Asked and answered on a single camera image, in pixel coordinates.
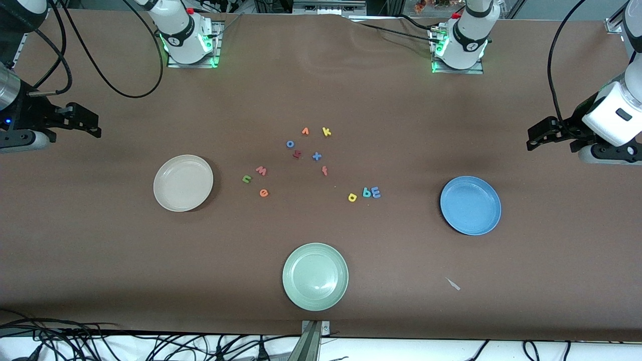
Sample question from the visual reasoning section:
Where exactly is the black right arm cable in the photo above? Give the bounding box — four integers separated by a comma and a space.
28, 0, 166, 98

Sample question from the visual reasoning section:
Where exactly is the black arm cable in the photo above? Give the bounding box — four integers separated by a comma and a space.
547, 0, 588, 131
28, 0, 166, 98

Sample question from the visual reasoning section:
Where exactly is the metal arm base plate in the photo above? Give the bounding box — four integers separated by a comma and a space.
430, 24, 485, 75
167, 21, 222, 69

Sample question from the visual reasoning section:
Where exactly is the beige round plate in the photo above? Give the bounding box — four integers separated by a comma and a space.
153, 154, 214, 213

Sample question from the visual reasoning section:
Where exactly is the black cable tangle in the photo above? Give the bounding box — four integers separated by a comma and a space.
0, 308, 301, 361

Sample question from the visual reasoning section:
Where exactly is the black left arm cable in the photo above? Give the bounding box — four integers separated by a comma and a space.
547, 0, 588, 131

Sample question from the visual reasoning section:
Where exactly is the aluminium mount post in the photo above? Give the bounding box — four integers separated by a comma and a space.
288, 320, 332, 361

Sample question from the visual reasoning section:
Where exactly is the brown table cover sheet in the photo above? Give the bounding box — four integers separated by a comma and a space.
0, 8, 642, 342

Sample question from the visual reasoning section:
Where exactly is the black table cable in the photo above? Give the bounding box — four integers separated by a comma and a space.
396, 15, 443, 32
357, 22, 438, 45

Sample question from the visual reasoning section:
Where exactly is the grey metal box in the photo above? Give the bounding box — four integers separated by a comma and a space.
292, 0, 368, 15

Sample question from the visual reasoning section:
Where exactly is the green round plate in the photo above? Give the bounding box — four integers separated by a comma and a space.
282, 243, 349, 312

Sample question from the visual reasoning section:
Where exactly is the blue round plate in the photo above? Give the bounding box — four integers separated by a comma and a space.
440, 175, 502, 236

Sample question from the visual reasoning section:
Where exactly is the aluminium frame rail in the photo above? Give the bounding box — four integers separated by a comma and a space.
604, 5, 630, 34
13, 28, 33, 68

